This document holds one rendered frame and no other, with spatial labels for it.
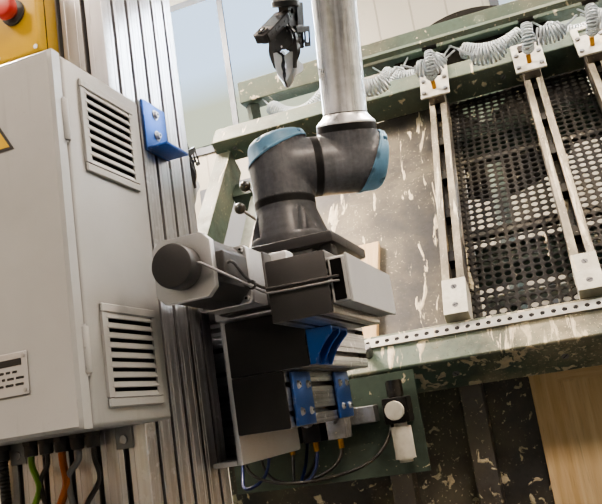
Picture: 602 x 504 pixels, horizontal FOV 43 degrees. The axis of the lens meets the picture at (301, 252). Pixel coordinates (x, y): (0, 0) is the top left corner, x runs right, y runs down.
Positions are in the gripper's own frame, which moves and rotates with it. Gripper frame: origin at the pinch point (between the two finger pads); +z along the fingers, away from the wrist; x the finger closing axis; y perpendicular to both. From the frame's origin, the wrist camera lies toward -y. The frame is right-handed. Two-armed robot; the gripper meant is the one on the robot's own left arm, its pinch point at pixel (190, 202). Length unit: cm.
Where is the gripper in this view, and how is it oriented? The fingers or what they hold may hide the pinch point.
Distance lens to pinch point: 214.6
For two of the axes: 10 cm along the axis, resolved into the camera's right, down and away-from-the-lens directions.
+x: -9.2, 2.1, 3.2
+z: 3.0, 9.2, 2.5
